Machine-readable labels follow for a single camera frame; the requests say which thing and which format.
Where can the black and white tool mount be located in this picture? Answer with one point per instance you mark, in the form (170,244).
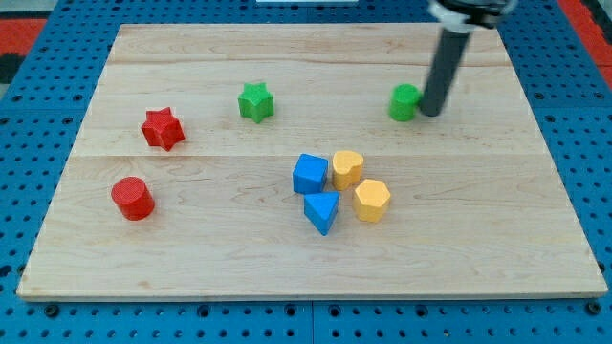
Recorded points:
(464,16)

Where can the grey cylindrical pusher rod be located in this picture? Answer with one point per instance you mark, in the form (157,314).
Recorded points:
(447,57)

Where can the green cylinder block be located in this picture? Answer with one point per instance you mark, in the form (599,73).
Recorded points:
(404,102)

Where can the green star block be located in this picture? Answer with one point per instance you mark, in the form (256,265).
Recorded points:
(256,102)

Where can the red star block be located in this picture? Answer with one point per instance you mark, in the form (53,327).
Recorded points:
(161,128)

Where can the yellow heart block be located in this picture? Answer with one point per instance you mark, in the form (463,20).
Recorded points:
(347,168)

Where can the yellow hexagon block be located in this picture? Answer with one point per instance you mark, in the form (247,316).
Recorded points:
(371,199)

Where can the blue cube block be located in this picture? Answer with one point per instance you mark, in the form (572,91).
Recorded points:
(310,174)

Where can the blue triangle block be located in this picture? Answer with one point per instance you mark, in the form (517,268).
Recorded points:
(321,209)

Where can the wooden board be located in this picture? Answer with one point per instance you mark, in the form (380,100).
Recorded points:
(477,208)

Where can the red cylinder block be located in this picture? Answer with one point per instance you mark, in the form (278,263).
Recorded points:
(132,198)

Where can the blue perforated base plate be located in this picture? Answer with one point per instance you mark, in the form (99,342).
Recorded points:
(47,100)

